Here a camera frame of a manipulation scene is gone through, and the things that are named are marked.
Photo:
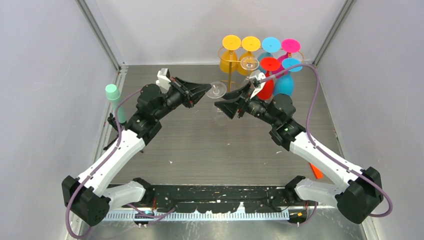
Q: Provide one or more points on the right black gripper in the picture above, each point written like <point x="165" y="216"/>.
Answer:
<point x="230" y="107"/>

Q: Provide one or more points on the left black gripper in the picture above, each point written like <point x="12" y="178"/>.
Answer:
<point x="197" y="90"/>

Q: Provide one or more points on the clear wine glass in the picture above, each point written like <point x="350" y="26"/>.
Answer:
<point x="216" y="92"/>
<point x="249" y="64"/>

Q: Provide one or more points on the red wine glass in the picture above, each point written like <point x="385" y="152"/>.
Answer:
<point x="268" y="76"/>

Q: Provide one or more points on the blue wine glass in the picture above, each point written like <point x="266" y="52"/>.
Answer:
<point x="269" y="45"/>
<point x="285" y="83"/>

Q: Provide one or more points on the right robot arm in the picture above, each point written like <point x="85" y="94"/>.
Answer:
<point x="354" y="191"/>

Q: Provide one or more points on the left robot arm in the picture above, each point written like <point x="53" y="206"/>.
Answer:
<point x="89" y="195"/>

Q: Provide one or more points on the right yellow wine glass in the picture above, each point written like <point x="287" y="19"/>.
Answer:
<point x="250" y="44"/>

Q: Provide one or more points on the yellow wine glass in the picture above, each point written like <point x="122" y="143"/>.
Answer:
<point x="230" y="44"/>
<point x="250" y="44"/>

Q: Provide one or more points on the left yellow wine glass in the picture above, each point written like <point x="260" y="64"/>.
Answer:
<point x="230" y="44"/>

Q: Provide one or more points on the pink wine glass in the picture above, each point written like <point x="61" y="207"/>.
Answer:
<point x="290" y="46"/>

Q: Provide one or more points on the mint green cup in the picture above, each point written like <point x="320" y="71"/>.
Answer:
<point x="113" y="95"/>

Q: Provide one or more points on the black tripod stand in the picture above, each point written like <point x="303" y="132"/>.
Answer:
<point x="113" y="136"/>

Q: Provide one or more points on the orange block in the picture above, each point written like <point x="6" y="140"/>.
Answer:
<point x="317" y="173"/>

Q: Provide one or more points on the gold wire glass rack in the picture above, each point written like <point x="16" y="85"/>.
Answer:
<point x="240" y="51"/>

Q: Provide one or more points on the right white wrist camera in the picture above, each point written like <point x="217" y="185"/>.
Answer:
<point x="255" y="79"/>

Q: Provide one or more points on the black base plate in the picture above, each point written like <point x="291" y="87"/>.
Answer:
<point x="220" y="199"/>

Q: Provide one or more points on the left aluminium frame post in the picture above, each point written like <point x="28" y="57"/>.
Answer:
<point x="90" y="18"/>

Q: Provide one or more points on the aluminium frame post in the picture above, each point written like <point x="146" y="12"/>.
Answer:
<point x="338" y="22"/>
<point x="90" y="18"/>

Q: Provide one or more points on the right aluminium frame post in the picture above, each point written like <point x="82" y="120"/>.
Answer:
<point x="338" y="22"/>

